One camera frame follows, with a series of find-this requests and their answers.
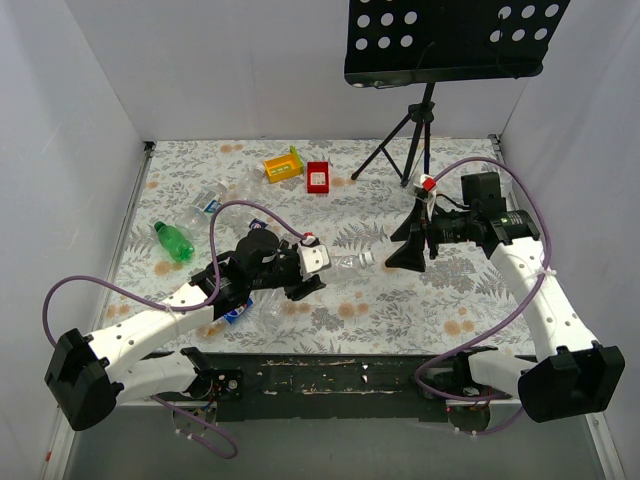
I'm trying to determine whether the clear bottle blue cap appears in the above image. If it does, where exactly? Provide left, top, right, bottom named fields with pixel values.
left=204, top=290, right=285, bottom=338

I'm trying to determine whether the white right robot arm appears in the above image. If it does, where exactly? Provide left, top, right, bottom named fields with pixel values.
left=385, top=172, right=625, bottom=423

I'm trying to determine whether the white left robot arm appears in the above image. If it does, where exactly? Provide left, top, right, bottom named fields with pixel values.
left=45, top=229, right=331, bottom=431

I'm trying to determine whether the clear Pepsi bottle black cap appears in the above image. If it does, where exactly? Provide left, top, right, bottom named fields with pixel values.
left=224, top=212, right=268, bottom=240

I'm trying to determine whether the large clear bottle white cap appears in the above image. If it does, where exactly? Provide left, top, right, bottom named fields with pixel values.
left=222, top=165, right=266, bottom=230

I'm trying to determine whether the large clear crumpled bottle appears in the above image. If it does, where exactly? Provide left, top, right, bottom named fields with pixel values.
left=174, top=209, right=241, bottom=251

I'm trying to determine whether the clear bottle green-blue label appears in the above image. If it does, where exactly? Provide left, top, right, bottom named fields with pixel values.
left=186, top=181, right=229, bottom=218

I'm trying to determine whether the green plastic bottle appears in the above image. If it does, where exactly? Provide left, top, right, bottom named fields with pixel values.
left=154, top=221, right=195, bottom=263

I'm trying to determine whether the red plastic bin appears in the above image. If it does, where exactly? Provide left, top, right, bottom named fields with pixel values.
left=306, top=161, right=330, bottom=194

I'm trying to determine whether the yellow plastic bin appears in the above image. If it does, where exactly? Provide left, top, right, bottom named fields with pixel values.
left=264, top=153, right=304, bottom=183

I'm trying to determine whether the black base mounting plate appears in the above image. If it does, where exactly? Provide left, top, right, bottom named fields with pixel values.
left=160, top=348, right=490, bottom=430

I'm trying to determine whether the green plastic bin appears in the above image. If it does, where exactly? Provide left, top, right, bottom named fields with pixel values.
left=289, top=145, right=304, bottom=171

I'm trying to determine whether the black music stand tripod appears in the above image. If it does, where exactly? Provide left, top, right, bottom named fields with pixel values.
left=344, top=0, right=569, bottom=185

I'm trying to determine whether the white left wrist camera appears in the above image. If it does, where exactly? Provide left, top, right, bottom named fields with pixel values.
left=296, top=235, right=331, bottom=279

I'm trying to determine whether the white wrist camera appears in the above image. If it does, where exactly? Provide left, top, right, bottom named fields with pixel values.
left=410, top=174, right=438, bottom=212
left=296, top=235, right=331, bottom=279

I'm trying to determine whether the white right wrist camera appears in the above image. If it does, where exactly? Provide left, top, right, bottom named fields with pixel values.
left=410, top=174, right=438, bottom=212

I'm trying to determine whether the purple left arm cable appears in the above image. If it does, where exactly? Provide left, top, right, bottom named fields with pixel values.
left=43, top=200, right=314, bottom=460

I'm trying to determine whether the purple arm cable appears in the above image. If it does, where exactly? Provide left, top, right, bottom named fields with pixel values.
left=414, top=157, right=554, bottom=436
left=43, top=200, right=314, bottom=460

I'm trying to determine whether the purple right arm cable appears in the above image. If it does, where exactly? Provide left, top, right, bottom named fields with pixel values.
left=414, top=157, right=554, bottom=436

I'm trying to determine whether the aluminium frame rail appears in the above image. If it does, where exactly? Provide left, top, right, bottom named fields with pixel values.
left=41, top=141, right=156, bottom=479

